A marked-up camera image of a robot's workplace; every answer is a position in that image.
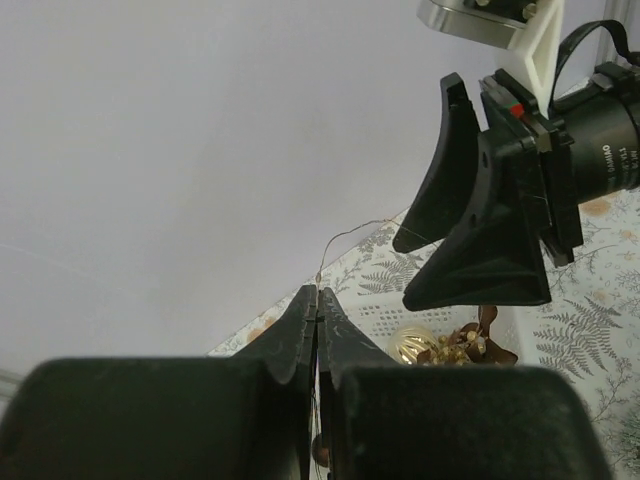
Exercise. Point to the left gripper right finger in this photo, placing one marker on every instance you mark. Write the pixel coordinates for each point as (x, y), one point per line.
(385, 420)

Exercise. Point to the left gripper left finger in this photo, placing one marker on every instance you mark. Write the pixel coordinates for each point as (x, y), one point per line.
(245, 416)

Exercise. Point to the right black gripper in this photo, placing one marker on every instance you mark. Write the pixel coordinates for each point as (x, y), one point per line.
(588, 148)

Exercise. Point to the white plastic basket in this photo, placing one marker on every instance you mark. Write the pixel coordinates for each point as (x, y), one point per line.
(380, 316)

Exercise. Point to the small green christmas tree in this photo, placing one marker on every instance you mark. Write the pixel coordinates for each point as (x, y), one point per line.
(622, 446)

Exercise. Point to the large gold striped bauble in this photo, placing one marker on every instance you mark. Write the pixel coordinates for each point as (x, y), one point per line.
(406, 343)

